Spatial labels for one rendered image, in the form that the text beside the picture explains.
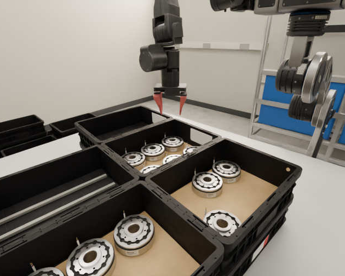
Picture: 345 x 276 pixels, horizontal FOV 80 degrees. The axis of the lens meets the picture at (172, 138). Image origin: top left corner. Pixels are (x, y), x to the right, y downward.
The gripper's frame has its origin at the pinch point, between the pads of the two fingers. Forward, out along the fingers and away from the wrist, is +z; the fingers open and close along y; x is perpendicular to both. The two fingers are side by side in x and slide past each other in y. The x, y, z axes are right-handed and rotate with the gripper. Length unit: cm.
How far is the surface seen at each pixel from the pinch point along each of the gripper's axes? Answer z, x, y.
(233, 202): 23.7, -16.6, 20.7
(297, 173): 13.5, -14.1, 38.7
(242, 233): 13.9, -35.9, 18.0
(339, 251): 36, -22, 53
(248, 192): 23.6, -11.5, 26.8
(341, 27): -28, 142, 132
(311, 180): 36, 13, 62
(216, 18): -47, 319, 45
